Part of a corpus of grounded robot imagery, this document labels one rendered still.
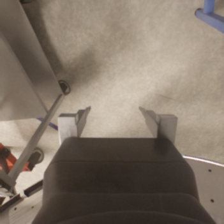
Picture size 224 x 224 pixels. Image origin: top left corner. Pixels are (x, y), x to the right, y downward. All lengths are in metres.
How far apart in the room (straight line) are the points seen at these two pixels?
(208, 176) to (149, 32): 0.67
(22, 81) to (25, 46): 0.19
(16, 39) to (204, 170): 0.95
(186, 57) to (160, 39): 0.17
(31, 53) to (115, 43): 0.42
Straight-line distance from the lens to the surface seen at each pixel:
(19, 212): 0.72
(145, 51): 0.90
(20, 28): 0.88
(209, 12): 0.78
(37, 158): 1.66
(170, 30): 0.89
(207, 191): 0.61
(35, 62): 0.91
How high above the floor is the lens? 0.85
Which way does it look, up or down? 49 degrees down
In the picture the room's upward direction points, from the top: 170 degrees counter-clockwise
